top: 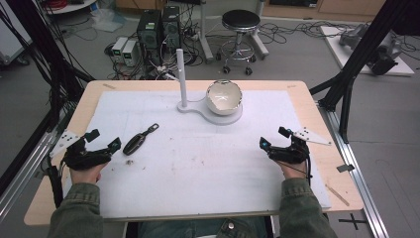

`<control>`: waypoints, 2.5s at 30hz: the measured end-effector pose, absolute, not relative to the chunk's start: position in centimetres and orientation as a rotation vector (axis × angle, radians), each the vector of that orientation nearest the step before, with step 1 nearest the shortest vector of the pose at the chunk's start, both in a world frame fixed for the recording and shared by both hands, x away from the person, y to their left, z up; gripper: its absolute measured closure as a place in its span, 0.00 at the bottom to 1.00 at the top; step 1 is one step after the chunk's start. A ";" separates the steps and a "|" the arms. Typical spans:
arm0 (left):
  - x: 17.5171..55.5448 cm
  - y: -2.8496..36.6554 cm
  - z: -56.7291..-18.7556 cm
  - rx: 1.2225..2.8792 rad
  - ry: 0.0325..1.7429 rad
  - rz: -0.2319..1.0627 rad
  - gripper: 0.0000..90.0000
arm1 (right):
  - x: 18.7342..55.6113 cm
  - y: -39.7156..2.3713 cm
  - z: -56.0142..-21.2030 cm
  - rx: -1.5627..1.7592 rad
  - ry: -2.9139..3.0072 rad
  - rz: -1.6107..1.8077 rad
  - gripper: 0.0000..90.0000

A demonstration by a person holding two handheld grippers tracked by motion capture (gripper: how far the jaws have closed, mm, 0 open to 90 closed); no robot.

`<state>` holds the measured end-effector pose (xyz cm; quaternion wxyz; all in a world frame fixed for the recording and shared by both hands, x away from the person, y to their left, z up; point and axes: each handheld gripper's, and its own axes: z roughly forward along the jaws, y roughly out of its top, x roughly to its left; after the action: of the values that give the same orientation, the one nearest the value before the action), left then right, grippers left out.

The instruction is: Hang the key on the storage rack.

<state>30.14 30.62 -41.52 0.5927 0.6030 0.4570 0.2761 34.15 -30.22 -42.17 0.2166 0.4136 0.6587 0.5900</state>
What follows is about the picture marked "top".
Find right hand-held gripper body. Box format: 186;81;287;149
268;128;332;165

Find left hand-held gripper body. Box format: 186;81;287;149
49;129;113;172

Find black car key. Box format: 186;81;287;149
122;123;160;157

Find white bowl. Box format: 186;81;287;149
205;79;244;117

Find person's left hand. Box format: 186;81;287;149
69;162;108;185

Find person's right hand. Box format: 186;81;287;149
276;161;308;181

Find black metal clip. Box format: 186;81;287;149
336;164;356;174

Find thin wooden stick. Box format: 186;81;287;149
324;183;351;207

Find white table mat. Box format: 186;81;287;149
63;89;332;220

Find grey power supply unit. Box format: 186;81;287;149
111;36;129;63
121;40;139;67

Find person's legs in jeans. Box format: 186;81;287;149
138;215;269;238

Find clear plastic bag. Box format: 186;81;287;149
90;7;127;33

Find black computer tower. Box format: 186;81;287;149
160;5;182;48
136;9;163;52

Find black round stool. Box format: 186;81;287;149
215;9;263;76

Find grey machine on board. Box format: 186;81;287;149
339;23;403;76

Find white round table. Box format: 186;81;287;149
42;0;97;15

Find white floor board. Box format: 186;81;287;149
319;25;416;77

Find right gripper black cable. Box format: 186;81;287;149
280;155;314;186

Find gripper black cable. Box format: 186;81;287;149
45;154;65;209
280;155;314;186

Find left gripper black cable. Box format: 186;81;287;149
45;154;65;209

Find aluminium rail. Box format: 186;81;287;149
315;100;391;238
0;102;78;222

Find white stand with post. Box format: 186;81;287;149
175;48;244;126

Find black frame beam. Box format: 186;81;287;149
309;0;420;144
5;0;97;133

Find tangle of floor cables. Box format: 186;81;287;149
257;20;370;46

